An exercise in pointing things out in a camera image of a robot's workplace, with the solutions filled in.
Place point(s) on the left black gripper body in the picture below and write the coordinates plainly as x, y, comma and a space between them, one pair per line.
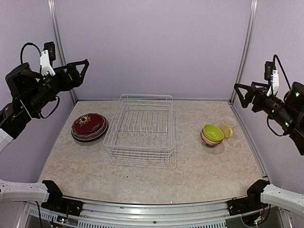
64, 84

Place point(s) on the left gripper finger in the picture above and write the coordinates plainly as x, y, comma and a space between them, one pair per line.
84, 63
79, 78

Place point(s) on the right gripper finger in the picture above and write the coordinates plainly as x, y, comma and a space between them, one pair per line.
246, 99
258, 85

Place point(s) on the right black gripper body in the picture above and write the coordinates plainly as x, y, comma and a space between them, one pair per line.
260, 105

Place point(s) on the pale yellow mug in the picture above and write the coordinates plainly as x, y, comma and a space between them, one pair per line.
227, 126

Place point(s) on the lime green bowl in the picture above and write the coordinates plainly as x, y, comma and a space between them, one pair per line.
213, 133

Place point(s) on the dark red black plate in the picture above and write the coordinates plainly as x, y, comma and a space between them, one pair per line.
89, 125

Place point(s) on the white red patterned bowl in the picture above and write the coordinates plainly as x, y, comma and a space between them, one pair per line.
206, 140

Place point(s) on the light blue floral bowl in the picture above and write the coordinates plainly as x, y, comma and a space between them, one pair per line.
211, 145

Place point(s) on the black rimmed striped plate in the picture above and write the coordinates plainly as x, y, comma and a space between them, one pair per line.
92, 138

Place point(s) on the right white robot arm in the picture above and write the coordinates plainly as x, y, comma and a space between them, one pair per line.
277, 128

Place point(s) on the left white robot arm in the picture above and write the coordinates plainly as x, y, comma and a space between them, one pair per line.
22, 125

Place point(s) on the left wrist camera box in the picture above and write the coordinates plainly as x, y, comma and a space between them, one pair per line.
22, 80

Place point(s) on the left aluminium corner post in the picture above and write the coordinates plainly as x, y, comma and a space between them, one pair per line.
56, 31

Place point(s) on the aluminium corner post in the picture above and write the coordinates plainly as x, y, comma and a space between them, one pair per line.
248, 39
56, 31

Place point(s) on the right aluminium corner post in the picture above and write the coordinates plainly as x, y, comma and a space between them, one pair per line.
248, 39

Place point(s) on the white wire dish rack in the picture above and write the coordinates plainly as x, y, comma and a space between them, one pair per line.
142, 128

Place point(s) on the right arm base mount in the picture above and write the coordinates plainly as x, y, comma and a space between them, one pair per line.
243, 205

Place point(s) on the aluminium front rail frame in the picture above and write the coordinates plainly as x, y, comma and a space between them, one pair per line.
100, 214

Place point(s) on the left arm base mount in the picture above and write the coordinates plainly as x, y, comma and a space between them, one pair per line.
57, 203

